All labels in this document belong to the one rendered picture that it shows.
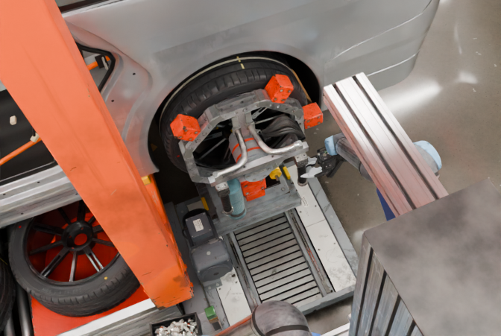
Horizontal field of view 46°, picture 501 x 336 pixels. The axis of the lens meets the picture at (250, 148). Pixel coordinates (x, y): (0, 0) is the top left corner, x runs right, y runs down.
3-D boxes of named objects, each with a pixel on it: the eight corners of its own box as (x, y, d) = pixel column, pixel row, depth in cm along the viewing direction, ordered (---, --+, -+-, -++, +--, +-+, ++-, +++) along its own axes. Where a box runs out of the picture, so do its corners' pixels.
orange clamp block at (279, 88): (276, 90, 245) (287, 74, 239) (283, 104, 241) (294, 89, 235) (262, 89, 241) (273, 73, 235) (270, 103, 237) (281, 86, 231)
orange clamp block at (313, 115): (297, 117, 266) (315, 110, 267) (304, 130, 261) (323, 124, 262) (297, 108, 260) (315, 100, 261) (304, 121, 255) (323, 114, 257)
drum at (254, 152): (257, 138, 266) (254, 120, 254) (275, 176, 254) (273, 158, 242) (228, 149, 264) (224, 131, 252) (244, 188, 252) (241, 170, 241)
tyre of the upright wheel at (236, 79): (315, 56, 276) (199, 22, 234) (337, 92, 263) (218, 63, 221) (240, 147, 312) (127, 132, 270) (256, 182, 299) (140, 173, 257)
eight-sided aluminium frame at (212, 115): (300, 148, 285) (297, 74, 239) (306, 159, 281) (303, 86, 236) (193, 188, 278) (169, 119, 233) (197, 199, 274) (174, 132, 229)
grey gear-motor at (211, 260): (213, 217, 325) (203, 185, 296) (239, 284, 302) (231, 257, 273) (182, 229, 322) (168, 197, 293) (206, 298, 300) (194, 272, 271)
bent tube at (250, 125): (285, 113, 247) (283, 97, 238) (303, 148, 237) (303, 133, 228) (245, 127, 245) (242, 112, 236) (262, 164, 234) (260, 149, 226)
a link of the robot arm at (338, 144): (376, 199, 199) (327, 157, 245) (405, 188, 200) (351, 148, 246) (368, 168, 195) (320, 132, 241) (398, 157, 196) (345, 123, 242)
